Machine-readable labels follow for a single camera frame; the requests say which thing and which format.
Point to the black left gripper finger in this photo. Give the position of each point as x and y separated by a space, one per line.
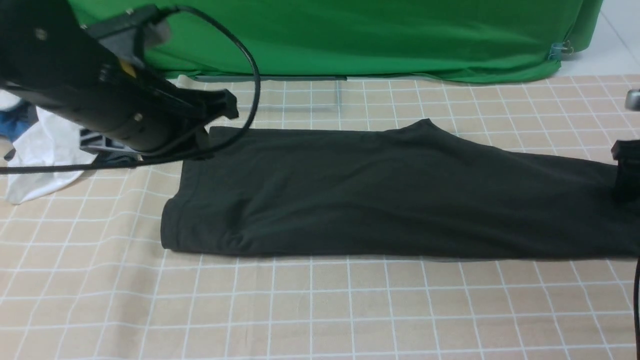
184 104

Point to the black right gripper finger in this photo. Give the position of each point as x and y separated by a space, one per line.
627 179

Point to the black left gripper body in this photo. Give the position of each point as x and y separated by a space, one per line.
48 60

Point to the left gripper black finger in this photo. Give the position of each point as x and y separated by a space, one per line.
107 142

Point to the dark gray long-sleeved shirt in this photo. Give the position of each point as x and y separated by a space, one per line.
414 191

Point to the white crumpled shirt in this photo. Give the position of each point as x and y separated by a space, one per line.
52 141

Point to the dark gray crumpled garment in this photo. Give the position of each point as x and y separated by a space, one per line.
114 158

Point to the blue crumpled garment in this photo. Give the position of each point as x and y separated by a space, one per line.
16 120

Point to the metal binder clip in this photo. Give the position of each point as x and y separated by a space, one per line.
559 50

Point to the beige checkered tablecloth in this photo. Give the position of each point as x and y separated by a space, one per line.
83 275

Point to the green backdrop cloth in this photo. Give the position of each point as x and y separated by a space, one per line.
468 41

